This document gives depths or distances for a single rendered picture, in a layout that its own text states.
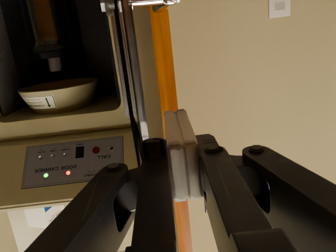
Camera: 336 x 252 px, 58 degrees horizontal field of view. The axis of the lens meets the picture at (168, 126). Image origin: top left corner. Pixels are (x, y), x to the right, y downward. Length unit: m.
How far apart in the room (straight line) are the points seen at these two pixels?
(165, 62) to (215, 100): 0.58
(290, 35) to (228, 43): 0.21
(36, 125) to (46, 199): 0.16
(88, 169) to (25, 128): 0.17
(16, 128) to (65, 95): 0.12
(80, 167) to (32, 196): 0.10
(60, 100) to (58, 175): 0.16
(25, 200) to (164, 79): 0.33
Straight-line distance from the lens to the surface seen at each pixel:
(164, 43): 0.52
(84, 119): 0.65
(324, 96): 1.21
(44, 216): 0.65
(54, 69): 0.73
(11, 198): 0.64
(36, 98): 0.69
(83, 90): 0.68
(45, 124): 0.67
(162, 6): 0.35
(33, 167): 0.64
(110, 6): 0.33
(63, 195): 0.59
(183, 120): 0.18
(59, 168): 0.62
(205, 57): 1.05
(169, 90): 0.52
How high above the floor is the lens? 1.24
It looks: 16 degrees up
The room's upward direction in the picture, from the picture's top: 174 degrees clockwise
